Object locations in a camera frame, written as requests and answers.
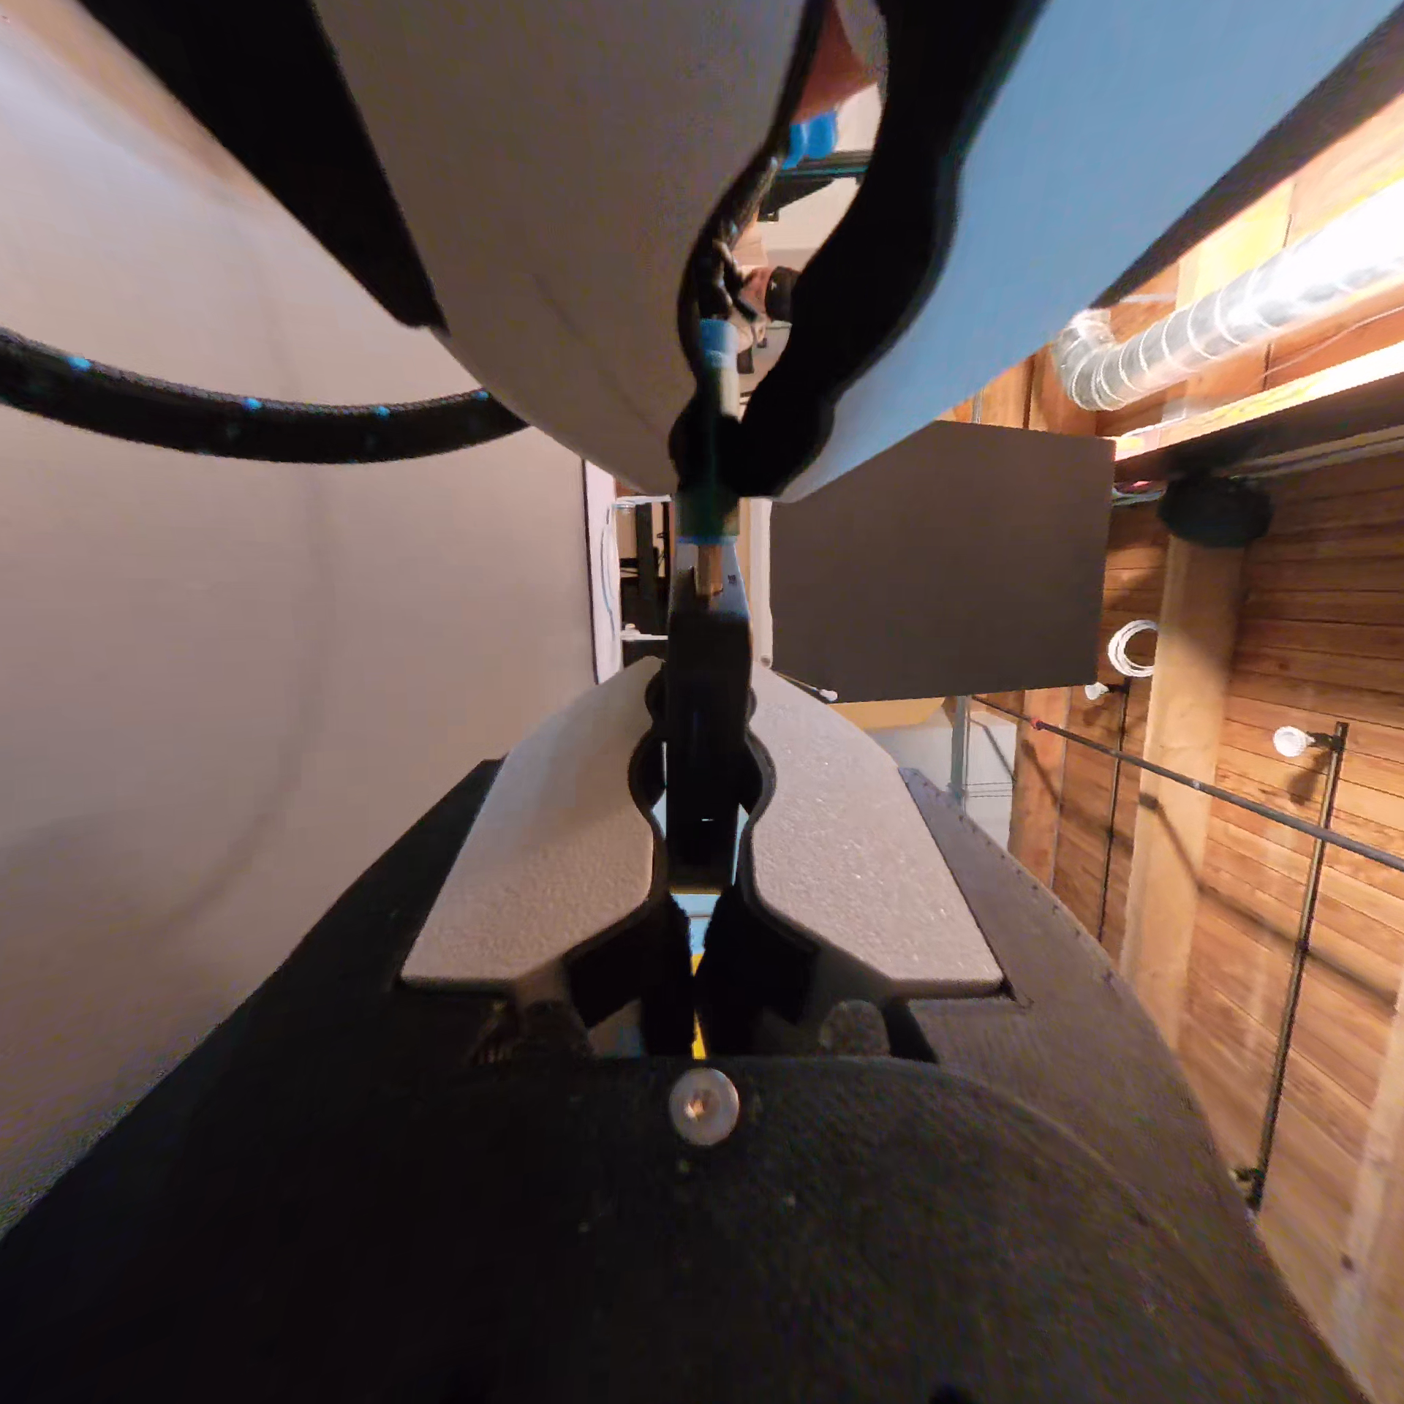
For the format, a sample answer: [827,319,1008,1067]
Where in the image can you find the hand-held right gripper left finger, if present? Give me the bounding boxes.
[399,655,670,994]

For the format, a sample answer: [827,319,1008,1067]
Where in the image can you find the black square adapter hub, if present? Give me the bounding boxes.
[663,581,755,895]

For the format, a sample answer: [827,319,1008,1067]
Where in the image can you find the black HDMI cable green plug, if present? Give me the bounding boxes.
[0,142,794,603]

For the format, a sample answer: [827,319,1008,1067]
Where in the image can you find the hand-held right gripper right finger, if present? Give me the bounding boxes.
[737,663,1006,999]

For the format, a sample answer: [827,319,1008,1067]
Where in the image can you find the person's left hand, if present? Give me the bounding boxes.
[817,0,887,120]

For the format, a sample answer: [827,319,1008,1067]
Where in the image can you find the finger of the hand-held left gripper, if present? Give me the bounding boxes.
[744,0,1404,506]
[312,0,836,494]

